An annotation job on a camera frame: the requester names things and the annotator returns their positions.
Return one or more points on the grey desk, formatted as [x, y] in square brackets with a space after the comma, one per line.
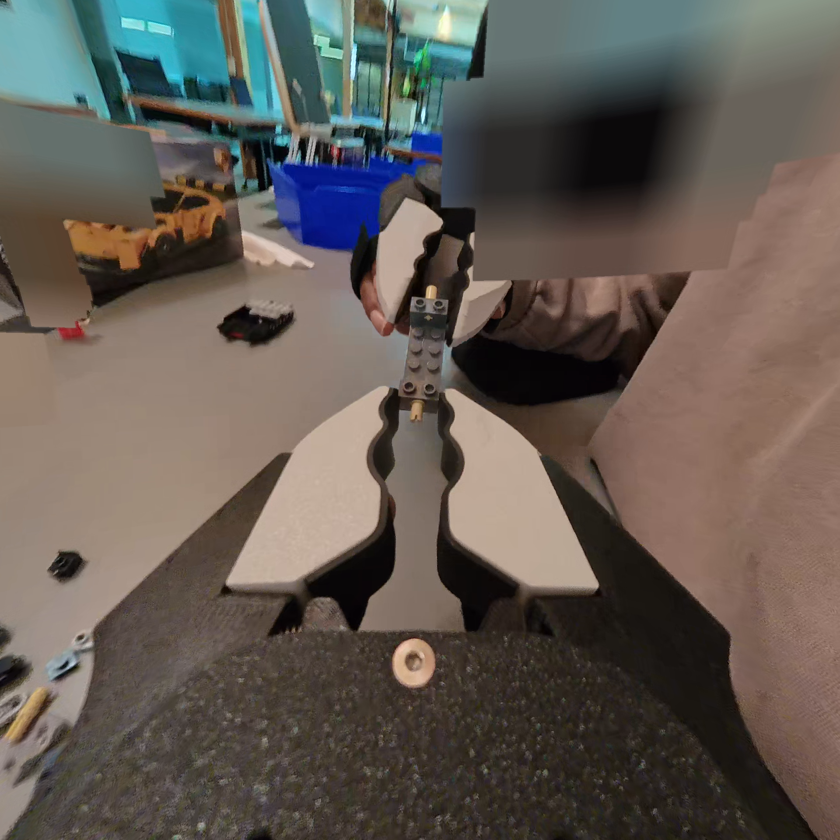
[164, 426]

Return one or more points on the green plant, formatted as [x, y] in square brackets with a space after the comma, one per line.
[423, 62]

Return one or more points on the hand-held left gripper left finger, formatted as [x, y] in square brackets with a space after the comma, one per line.
[308, 518]

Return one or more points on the long background table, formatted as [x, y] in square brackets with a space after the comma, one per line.
[210, 113]

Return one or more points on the toy car box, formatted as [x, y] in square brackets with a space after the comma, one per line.
[197, 243]

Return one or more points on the scattered small toy bricks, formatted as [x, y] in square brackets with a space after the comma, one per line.
[65, 564]

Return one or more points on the black office chair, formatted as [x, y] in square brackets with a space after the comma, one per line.
[148, 75]

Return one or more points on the black mesh wrist rest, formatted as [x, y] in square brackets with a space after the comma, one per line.
[538, 380]

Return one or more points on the blue plastic bin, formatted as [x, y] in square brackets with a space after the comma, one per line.
[426, 143]
[328, 210]

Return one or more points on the person's beige sweatshirt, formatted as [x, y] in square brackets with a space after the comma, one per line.
[722, 459]

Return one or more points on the dark grey brick assembly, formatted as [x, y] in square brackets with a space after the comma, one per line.
[423, 361]

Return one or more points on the person's right hand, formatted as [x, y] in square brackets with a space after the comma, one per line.
[374, 308]

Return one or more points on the person's right forearm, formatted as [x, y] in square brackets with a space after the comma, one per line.
[577, 315]

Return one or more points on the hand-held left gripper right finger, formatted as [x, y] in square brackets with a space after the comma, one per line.
[518, 518]

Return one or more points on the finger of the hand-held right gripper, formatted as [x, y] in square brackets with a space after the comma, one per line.
[482, 308]
[400, 256]

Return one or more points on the red toy minifigure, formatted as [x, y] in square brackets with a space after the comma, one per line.
[71, 333]

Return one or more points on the black toy car chassis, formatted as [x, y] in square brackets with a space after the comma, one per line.
[253, 328]

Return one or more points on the dark leaning board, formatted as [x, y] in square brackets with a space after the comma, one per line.
[298, 59]

